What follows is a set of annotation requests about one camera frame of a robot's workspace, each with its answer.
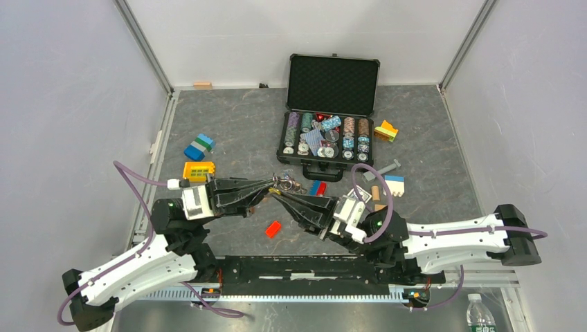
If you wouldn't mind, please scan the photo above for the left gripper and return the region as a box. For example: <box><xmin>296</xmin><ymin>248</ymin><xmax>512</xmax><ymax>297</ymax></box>
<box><xmin>192</xmin><ymin>172</ymin><xmax>283</xmax><ymax>226</ymax></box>

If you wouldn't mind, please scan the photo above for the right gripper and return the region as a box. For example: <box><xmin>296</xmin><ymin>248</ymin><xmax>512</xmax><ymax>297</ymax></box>
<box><xmin>272</xmin><ymin>186</ymin><xmax>372</xmax><ymax>257</ymax></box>

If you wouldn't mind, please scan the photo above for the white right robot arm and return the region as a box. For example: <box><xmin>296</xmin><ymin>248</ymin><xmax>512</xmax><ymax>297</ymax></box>
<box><xmin>271</xmin><ymin>190</ymin><xmax>542</xmax><ymax>282</ymax></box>

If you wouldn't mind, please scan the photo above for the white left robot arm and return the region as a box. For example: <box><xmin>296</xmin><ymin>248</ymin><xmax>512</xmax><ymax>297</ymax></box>
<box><xmin>62</xmin><ymin>176</ymin><xmax>277</xmax><ymax>331</ymax></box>

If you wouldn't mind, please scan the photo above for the blue red brick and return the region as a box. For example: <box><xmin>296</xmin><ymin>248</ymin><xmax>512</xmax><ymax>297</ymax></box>
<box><xmin>308</xmin><ymin>181</ymin><xmax>327</xmax><ymax>196</ymax></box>

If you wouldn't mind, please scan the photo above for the yellow window brick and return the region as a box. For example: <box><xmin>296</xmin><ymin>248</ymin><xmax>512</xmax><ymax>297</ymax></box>
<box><xmin>182</xmin><ymin>161</ymin><xmax>216</xmax><ymax>183</ymax></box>

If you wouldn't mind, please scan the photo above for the blue playing card box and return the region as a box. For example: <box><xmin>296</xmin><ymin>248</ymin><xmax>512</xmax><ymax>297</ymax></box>
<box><xmin>347</xmin><ymin>187</ymin><xmax>372</xmax><ymax>203</ymax></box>

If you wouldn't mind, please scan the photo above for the blue grey green brick stack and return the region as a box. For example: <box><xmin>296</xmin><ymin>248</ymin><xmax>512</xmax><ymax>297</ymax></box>
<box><xmin>183</xmin><ymin>133</ymin><xmax>215</xmax><ymax>161</ymax></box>

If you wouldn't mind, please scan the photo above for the grey plastic bolt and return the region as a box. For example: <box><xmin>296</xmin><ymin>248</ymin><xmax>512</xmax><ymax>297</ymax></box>
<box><xmin>362</xmin><ymin>159</ymin><xmax>401</xmax><ymax>183</ymax></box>

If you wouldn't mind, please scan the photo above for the blue white brick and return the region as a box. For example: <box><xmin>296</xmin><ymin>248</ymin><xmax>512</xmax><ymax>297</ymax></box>
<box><xmin>384</xmin><ymin>175</ymin><xmax>405</xmax><ymax>197</ymax></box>

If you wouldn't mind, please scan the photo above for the black poker chip case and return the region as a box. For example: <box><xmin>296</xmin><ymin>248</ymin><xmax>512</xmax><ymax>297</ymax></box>
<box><xmin>276</xmin><ymin>54</ymin><xmax>381</xmax><ymax>182</ymax></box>

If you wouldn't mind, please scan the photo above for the yellow orange brick pile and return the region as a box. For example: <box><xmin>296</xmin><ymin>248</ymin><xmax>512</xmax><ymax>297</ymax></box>
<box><xmin>374</xmin><ymin>120</ymin><xmax>399</xmax><ymax>142</ymax></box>

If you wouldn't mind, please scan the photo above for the wooden block on ledge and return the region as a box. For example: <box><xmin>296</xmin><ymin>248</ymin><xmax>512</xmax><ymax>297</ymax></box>
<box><xmin>192</xmin><ymin>82</ymin><xmax>213</xmax><ymax>90</ymax></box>

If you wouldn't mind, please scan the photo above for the plastic water bottle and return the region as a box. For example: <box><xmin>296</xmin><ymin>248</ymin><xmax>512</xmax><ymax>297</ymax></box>
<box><xmin>467</xmin><ymin>293</ymin><xmax>496</xmax><ymax>332</ymax></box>

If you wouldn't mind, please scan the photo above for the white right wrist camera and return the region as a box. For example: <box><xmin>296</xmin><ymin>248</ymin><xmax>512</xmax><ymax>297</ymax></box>
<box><xmin>328</xmin><ymin>196</ymin><xmax>367</xmax><ymax>243</ymax></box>

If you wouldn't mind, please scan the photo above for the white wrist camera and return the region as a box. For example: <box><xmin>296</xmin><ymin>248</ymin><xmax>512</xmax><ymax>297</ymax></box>
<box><xmin>166</xmin><ymin>178</ymin><xmax>215</xmax><ymax>221</ymax></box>
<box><xmin>328</xmin><ymin>196</ymin><xmax>367</xmax><ymax>243</ymax></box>

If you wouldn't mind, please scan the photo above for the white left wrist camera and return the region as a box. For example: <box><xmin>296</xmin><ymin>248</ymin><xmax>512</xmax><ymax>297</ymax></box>
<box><xmin>166</xmin><ymin>178</ymin><xmax>215</xmax><ymax>221</ymax></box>

